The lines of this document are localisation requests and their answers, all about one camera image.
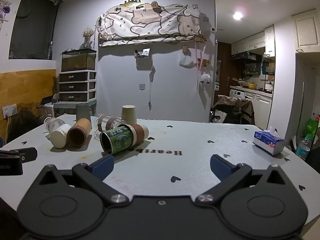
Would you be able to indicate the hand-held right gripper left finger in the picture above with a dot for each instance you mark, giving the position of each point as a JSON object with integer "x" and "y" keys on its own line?
{"x": 103, "y": 167}

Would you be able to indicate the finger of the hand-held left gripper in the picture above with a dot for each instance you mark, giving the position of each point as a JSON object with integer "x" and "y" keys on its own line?
{"x": 27, "y": 154}

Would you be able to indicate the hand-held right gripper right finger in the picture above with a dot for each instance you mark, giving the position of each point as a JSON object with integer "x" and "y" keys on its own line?
{"x": 220, "y": 167}

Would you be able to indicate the green printed cup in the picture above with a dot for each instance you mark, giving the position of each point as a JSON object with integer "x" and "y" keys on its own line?
{"x": 118, "y": 140}

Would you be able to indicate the clear glass cup brown band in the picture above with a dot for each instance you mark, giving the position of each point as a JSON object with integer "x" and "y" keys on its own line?
{"x": 107, "y": 123}

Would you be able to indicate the brown and white cup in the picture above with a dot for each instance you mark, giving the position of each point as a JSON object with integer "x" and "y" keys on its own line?
{"x": 140, "y": 133}

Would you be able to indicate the beige paper cup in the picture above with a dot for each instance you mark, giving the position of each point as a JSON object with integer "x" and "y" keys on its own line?
{"x": 129, "y": 115}

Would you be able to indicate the grey cup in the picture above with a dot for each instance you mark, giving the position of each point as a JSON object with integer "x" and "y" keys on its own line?
{"x": 82, "y": 111}

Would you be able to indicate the blue tissue box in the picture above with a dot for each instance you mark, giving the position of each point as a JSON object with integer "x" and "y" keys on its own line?
{"x": 268, "y": 142}

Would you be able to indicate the chair with jackets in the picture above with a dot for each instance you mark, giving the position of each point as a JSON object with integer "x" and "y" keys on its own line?
{"x": 233, "y": 111}

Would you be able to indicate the grey heart print tablecloth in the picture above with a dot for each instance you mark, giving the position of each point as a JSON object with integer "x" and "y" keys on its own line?
{"x": 160, "y": 160}

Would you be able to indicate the patterned low cabinet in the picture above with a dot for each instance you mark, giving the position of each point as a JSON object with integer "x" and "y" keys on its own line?
{"x": 67, "y": 108}

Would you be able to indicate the white washing machine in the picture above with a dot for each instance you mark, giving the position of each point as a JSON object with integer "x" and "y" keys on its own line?
{"x": 236, "y": 93}

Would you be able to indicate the clear water bottle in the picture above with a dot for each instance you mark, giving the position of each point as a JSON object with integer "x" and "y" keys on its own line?
{"x": 303, "y": 148}

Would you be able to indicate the white plastic drawer unit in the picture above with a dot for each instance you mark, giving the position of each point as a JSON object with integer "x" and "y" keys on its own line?
{"x": 77, "y": 86}

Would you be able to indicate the white plush toy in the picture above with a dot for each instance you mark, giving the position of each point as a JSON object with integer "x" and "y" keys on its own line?
{"x": 205, "y": 78}

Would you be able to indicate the green package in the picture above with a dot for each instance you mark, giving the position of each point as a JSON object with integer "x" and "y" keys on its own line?
{"x": 311, "y": 127}

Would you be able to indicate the brown wooden door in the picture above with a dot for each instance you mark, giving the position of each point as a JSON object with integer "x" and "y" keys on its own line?
{"x": 223, "y": 67}

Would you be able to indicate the white mop stick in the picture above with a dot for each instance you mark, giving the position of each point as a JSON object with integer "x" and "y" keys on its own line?
{"x": 303, "y": 107}

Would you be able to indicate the kitchen bottle shelf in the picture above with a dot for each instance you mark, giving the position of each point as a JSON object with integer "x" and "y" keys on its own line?
{"x": 252, "y": 70}

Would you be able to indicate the glass fish tank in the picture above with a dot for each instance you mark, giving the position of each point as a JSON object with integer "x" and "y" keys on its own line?
{"x": 78, "y": 61}

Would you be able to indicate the white hanging bag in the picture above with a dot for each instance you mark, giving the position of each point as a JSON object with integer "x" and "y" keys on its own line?
{"x": 186, "y": 60}

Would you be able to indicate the dark window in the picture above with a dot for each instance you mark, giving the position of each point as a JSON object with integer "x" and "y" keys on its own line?
{"x": 32, "y": 27}

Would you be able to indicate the dried flower vase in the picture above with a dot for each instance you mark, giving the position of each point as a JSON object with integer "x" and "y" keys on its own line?
{"x": 88, "y": 37}

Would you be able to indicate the printed blanket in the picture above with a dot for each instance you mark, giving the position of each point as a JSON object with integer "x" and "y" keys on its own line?
{"x": 147, "y": 26}

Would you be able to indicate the round ceiling light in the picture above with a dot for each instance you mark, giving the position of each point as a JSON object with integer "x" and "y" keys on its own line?
{"x": 238, "y": 15}

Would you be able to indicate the white tall cabinet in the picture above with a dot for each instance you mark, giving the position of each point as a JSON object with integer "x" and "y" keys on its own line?
{"x": 307, "y": 30}

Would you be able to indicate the gold crown decoration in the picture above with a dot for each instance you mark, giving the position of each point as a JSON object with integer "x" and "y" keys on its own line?
{"x": 132, "y": 2}

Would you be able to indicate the white wall outlet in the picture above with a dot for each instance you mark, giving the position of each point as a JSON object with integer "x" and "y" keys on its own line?
{"x": 9, "y": 111}

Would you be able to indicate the small wall shelf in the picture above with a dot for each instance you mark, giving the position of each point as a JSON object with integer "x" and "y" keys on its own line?
{"x": 142, "y": 53}

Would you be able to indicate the white kitchen wall cabinets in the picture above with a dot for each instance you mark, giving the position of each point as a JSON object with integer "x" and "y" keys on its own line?
{"x": 255, "y": 41}

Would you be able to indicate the purple wall hanging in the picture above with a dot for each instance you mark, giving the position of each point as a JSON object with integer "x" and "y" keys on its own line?
{"x": 5, "y": 8}

